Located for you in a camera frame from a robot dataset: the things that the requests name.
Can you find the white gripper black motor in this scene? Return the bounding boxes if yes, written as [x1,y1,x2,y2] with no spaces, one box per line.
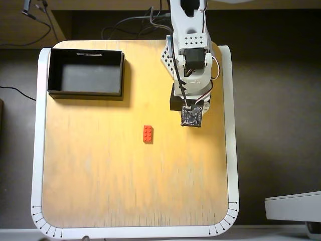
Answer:
[170,72,214,114]

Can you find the red lego block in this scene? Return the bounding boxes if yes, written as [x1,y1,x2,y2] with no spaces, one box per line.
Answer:
[142,125,154,145]

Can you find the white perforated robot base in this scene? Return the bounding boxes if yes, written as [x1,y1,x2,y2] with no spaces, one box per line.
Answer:
[160,35,176,77]

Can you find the black rectangular bin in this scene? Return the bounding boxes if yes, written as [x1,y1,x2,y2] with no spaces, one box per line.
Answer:
[47,48,125,101]

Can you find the white flat device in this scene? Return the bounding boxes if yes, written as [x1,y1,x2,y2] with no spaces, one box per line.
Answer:
[264,190,321,223]

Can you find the white table rim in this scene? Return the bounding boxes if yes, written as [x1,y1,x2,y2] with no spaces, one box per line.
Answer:
[30,45,240,239]

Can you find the white gripper servo wire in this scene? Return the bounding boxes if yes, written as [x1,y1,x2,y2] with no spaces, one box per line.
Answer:
[195,80,214,106]

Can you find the black wrist camera circuit board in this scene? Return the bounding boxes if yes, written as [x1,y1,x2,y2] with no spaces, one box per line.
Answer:
[180,104,203,129]

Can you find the black camera cable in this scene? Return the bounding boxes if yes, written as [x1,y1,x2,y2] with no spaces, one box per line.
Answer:
[149,7,189,108]

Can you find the white wrist servo wire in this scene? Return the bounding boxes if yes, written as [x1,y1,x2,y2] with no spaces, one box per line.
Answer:
[211,55,222,81]

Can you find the red forearm servo wire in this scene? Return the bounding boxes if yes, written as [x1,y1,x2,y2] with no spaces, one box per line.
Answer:
[199,9,209,33]

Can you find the thin dark hanging cable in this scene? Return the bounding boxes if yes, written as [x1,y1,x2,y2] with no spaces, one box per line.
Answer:
[41,0,60,43]

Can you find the thin black floor cable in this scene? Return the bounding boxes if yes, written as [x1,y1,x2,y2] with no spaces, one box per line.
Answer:
[0,85,37,102]

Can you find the black cable with grey plug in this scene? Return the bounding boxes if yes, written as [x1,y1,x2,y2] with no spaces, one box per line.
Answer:
[0,0,52,48]

